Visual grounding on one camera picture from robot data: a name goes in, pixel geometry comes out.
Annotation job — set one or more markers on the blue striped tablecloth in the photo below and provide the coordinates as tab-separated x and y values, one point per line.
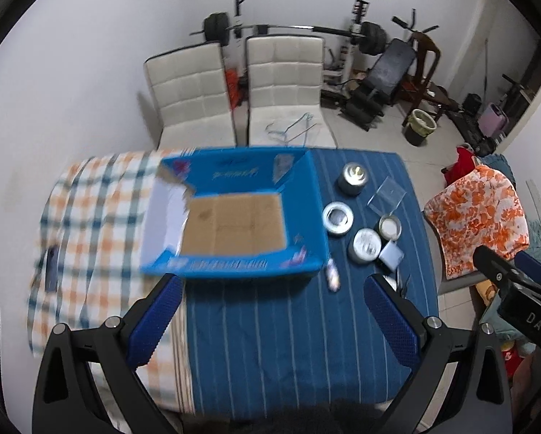
259	346

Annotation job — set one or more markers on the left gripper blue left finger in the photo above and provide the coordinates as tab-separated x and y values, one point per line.
148	319

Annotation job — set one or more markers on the small printed tube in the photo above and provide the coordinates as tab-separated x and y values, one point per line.
332	276

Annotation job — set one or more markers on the plaid orange blue cloth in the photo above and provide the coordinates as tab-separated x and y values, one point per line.
96	215

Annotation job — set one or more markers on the grey 65W charger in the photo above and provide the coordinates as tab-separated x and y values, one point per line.
391	256

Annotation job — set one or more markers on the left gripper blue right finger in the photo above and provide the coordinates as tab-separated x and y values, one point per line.
395	318

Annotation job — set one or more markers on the left white padded chair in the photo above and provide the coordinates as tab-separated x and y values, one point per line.
190	94

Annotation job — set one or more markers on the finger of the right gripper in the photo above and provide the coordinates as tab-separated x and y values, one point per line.
494	267
530	266

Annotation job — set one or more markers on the silver jar with gold top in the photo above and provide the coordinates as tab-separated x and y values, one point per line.
353	179

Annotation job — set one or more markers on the green rimmed bucket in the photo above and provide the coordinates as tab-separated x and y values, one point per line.
418	127

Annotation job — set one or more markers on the blue cardboard milk box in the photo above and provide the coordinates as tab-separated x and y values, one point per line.
235	213

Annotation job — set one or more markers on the red cloth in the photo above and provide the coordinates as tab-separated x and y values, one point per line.
465	163

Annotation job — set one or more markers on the dark phone on cloth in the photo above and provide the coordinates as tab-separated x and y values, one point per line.
51	276

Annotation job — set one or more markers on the orange floral cushion chair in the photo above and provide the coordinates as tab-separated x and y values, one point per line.
480	208

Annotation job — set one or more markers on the black weight bench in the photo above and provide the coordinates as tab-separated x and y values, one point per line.
366	97

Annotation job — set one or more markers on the white jar black label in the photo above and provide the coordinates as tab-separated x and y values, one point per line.
337	218

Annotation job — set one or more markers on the white cream jar panda logo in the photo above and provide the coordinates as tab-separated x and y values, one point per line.
365	246

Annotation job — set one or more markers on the white earbuds case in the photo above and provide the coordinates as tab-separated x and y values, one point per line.
392	281

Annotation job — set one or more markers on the brown wooden chair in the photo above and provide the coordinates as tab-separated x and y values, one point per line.
413	87

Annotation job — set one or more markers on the right white padded chair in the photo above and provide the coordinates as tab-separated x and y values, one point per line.
284	81

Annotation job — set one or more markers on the clear acrylic box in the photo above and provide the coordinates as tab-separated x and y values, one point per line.
387	197

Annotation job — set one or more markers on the pink suitcase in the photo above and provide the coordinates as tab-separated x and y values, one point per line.
492	121

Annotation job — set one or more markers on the wire clothes hangers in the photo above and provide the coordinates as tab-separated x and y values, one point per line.
292	133

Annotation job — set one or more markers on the white padded chair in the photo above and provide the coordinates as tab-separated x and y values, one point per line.
284	81
190	94

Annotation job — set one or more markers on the barbell with black plates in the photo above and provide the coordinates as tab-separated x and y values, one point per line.
370	38

